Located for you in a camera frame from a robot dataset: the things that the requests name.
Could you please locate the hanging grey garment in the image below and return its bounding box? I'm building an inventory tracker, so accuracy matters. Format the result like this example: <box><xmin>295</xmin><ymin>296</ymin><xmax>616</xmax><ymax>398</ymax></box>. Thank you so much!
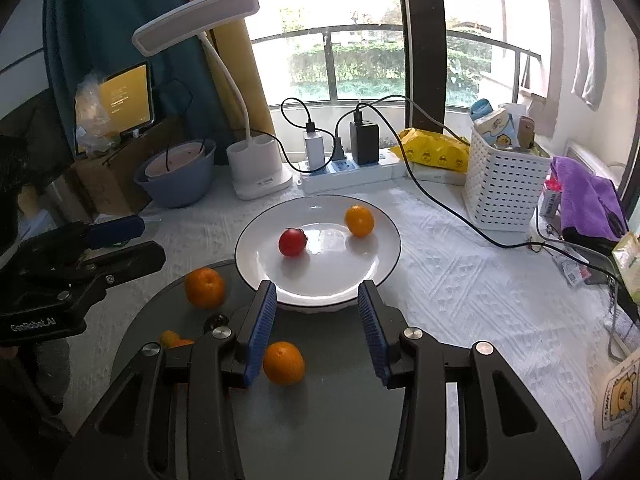
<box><xmin>570</xmin><ymin>0</ymin><xmax>610</xmax><ymax>112</ymax></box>

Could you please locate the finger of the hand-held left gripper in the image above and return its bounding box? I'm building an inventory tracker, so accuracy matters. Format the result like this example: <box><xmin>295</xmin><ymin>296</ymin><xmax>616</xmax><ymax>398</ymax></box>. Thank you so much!
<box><xmin>87</xmin><ymin>240</ymin><xmax>167</xmax><ymax>286</ymax></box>
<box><xmin>87</xmin><ymin>214</ymin><xmax>146</xmax><ymax>250</ymax></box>

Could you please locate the yellow curtain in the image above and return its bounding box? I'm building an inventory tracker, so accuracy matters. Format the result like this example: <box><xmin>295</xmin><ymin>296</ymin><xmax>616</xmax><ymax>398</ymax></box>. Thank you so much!
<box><xmin>177</xmin><ymin>0</ymin><xmax>276</xmax><ymax>136</ymax></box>

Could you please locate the blue and white packet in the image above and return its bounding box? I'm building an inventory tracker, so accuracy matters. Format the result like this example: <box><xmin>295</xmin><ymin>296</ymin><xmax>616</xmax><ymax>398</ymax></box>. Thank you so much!
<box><xmin>470</xmin><ymin>99</ymin><xmax>513</xmax><ymax>149</ymax></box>

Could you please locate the yellow plastic bag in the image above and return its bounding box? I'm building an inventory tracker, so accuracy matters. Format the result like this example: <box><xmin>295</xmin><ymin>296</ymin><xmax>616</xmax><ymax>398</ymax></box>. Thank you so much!
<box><xmin>389</xmin><ymin>127</ymin><xmax>471</xmax><ymax>172</ymax></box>

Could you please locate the purple cloth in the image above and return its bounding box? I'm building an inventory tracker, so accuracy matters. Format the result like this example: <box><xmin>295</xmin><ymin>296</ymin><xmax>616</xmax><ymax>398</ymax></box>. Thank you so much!
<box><xmin>549</xmin><ymin>155</ymin><xmax>629</xmax><ymax>242</ymax></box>

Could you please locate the white plate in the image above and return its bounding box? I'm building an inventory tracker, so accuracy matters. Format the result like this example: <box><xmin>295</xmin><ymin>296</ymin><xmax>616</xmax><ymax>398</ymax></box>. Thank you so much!
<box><xmin>235</xmin><ymin>194</ymin><xmax>402</xmax><ymax>312</ymax></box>

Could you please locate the blue bowl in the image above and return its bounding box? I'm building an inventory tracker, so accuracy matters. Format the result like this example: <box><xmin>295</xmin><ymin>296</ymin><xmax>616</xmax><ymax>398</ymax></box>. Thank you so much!
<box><xmin>132</xmin><ymin>138</ymin><xmax>217</xmax><ymax>209</ymax></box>

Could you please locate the white perforated basket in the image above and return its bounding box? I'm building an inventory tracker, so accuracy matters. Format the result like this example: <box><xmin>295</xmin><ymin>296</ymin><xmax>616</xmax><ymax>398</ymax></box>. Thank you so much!
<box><xmin>463</xmin><ymin>124</ymin><xmax>552</xmax><ymax>232</ymax></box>

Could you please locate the tablet screen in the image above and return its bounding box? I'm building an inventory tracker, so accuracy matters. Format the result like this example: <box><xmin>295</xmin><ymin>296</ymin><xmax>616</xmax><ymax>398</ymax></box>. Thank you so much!
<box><xmin>96</xmin><ymin>61</ymin><xmax>156</xmax><ymax>134</ymax></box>

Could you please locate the white charger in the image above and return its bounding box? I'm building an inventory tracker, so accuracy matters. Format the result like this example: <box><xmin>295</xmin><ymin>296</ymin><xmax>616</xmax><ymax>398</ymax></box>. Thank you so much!
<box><xmin>303</xmin><ymin>121</ymin><xmax>326</xmax><ymax>171</ymax></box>

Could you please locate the clear snack bag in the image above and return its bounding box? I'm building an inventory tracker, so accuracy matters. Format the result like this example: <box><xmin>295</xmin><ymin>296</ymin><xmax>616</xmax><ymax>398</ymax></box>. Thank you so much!
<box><xmin>74</xmin><ymin>72</ymin><xmax>122</xmax><ymax>157</ymax></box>

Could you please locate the teal curtain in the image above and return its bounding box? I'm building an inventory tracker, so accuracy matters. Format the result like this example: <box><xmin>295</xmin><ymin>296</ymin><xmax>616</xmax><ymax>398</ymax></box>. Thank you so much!
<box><xmin>42</xmin><ymin>0</ymin><xmax>236</xmax><ymax>166</ymax></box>

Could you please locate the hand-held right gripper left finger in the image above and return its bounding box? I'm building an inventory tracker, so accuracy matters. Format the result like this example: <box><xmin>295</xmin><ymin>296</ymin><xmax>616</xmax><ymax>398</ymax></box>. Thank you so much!
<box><xmin>54</xmin><ymin>280</ymin><xmax>279</xmax><ymax>480</ymax></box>

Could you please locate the red tomato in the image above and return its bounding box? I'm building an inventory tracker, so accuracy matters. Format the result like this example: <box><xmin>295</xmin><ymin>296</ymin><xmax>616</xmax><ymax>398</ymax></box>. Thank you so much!
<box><xmin>278</xmin><ymin>227</ymin><xmax>308</xmax><ymax>258</ymax></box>

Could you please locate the green packet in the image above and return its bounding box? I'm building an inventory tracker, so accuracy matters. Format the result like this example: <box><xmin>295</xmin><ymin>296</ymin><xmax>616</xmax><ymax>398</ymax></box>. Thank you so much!
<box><xmin>611</xmin><ymin>232</ymin><xmax>640</xmax><ymax>307</ymax></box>

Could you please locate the grey round mat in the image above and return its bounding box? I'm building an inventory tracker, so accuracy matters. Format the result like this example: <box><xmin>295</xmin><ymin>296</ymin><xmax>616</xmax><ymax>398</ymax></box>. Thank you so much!
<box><xmin>112</xmin><ymin>259</ymin><xmax>416</xmax><ymax>480</ymax></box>

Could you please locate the looped black charger cable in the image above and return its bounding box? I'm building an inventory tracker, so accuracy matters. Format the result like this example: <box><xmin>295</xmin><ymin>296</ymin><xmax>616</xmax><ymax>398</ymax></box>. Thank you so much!
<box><xmin>280</xmin><ymin>97</ymin><xmax>316</xmax><ymax>133</ymax></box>

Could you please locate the orange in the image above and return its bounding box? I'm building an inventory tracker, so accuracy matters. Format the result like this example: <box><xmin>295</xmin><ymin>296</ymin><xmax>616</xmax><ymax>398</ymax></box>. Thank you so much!
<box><xmin>263</xmin><ymin>341</ymin><xmax>306</xmax><ymax>387</ymax></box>
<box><xmin>345</xmin><ymin>205</ymin><xmax>375</xmax><ymax>238</ymax></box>
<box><xmin>184</xmin><ymin>267</ymin><xmax>226</xmax><ymax>310</ymax></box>
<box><xmin>159</xmin><ymin>330</ymin><xmax>195</xmax><ymax>350</ymax></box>

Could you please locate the cardboard box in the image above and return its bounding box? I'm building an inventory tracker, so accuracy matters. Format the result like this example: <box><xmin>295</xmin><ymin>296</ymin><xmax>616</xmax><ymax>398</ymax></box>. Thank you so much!
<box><xmin>69</xmin><ymin>115</ymin><xmax>190</xmax><ymax>217</ymax></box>

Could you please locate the white desk lamp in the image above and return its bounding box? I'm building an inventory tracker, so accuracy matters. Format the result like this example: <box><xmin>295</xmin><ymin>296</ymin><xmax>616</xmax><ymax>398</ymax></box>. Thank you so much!
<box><xmin>131</xmin><ymin>0</ymin><xmax>294</xmax><ymax>202</ymax></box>

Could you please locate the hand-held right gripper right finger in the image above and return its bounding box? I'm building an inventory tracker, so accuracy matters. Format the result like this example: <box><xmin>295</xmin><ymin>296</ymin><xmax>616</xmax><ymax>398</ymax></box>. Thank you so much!
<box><xmin>357</xmin><ymin>280</ymin><xmax>592</xmax><ymax>480</ymax></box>

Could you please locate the red and white box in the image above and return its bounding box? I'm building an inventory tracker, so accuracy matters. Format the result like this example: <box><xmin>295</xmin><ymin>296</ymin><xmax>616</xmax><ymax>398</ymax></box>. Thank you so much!
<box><xmin>537</xmin><ymin>179</ymin><xmax>565</xmax><ymax>219</ymax></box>

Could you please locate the thin black tablet cable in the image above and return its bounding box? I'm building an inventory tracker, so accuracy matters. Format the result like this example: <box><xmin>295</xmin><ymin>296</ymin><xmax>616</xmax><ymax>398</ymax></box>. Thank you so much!
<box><xmin>149</xmin><ymin>79</ymin><xmax>195</xmax><ymax>128</ymax></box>

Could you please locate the balcony railing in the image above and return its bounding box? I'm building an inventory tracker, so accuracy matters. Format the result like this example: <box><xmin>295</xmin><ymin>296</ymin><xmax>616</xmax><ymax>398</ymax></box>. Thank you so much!
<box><xmin>249</xmin><ymin>24</ymin><xmax>545</xmax><ymax>110</ymax></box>

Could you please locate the dark window frame post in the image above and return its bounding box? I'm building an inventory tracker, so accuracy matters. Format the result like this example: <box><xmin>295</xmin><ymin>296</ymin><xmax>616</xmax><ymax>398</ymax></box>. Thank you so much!
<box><xmin>397</xmin><ymin>0</ymin><xmax>447</xmax><ymax>131</ymax></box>

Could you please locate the black charger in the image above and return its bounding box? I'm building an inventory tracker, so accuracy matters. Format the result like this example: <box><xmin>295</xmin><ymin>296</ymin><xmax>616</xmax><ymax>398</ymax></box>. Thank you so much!
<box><xmin>349</xmin><ymin>119</ymin><xmax>380</xmax><ymax>165</ymax></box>

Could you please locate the white tablecloth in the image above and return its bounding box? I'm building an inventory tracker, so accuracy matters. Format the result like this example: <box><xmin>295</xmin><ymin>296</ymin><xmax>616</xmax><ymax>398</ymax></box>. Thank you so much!
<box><xmin>60</xmin><ymin>157</ymin><xmax>640</xmax><ymax>466</ymax></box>

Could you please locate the brown tube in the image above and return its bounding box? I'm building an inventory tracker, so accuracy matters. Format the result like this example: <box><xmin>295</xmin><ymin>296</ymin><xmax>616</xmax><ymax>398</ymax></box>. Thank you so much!
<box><xmin>517</xmin><ymin>115</ymin><xmax>537</xmax><ymax>149</ymax></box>

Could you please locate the white bowl in basin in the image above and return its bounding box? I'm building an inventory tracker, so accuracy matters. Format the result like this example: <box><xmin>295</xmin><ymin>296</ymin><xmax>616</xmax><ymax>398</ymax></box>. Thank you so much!
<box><xmin>144</xmin><ymin>142</ymin><xmax>206</xmax><ymax>182</ymax></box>

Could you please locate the bear print tote bag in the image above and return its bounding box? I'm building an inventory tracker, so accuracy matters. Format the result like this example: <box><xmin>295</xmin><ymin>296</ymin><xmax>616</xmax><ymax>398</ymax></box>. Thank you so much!
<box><xmin>592</xmin><ymin>354</ymin><xmax>640</xmax><ymax>444</ymax></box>

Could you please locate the white power strip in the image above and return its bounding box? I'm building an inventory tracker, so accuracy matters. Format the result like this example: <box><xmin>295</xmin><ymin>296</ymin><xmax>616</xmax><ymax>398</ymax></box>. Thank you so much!
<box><xmin>292</xmin><ymin>152</ymin><xmax>409</xmax><ymax>194</ymax></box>

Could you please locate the long black cable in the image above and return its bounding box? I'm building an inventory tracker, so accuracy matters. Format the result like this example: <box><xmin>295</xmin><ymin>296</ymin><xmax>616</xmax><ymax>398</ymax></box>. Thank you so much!
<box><xmin>354</xmin><ymin>94</ymin><xmax>640</xmax><ymax>323</ymax></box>

